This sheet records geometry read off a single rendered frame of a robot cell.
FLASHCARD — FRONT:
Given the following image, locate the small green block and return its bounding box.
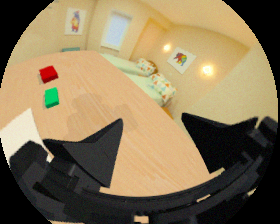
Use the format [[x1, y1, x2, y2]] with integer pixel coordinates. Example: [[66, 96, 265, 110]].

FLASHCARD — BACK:
[[44, 87, 59, 108]]

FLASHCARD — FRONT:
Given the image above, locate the red rectangular block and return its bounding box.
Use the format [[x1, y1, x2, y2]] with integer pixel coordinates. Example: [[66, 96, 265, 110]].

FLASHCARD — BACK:
[[39, 66, 59, 84]]

